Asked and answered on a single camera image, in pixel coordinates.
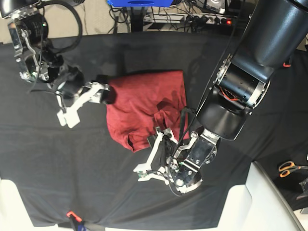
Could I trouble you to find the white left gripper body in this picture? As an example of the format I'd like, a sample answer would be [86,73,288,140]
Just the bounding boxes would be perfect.
[133,127,178,185]

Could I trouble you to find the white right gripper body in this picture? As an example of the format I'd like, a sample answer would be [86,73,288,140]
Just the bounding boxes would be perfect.
[56,82,111,128]

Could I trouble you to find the maroon long-sleeve T-shirt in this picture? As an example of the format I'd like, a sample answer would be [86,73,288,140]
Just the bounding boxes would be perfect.
[106,70,187,152]

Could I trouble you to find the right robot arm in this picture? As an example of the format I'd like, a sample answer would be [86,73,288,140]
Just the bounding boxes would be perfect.
[0,0,116,128]

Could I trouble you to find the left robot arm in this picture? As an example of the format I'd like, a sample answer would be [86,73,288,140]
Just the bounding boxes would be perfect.
[134,0,308,195]

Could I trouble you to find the black table cloth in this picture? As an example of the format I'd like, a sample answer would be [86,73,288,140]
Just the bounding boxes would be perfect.
[0,44,308,230]

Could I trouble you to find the blue plastic bin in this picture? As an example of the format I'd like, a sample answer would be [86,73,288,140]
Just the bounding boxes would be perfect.
[107,0,173,7]

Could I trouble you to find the orange black clamp bottom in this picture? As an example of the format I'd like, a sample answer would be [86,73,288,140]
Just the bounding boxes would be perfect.
[66,211,87,231]

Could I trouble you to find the orange black clamp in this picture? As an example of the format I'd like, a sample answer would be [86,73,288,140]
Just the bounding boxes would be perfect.
[66,211,87,231]
[283,63,291,68]

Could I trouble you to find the white power strip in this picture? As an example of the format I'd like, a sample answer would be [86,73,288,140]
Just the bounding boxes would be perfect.
[144,13,217,25]

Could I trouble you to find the white foam block left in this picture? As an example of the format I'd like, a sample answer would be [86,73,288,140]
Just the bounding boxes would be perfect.
[0,180,34,231]

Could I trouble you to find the orange black clamp right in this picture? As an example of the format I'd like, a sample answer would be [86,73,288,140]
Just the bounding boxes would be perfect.
[283,63,291,68]

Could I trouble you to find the black metal tool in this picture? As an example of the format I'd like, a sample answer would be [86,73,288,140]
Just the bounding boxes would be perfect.
[296,178,308,200]

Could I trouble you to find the black stand post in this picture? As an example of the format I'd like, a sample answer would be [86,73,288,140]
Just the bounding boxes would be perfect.
[129,7,148,33]

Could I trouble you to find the yellow-handled scissors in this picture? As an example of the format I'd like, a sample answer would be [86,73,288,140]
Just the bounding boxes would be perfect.
[278,161,308,178]

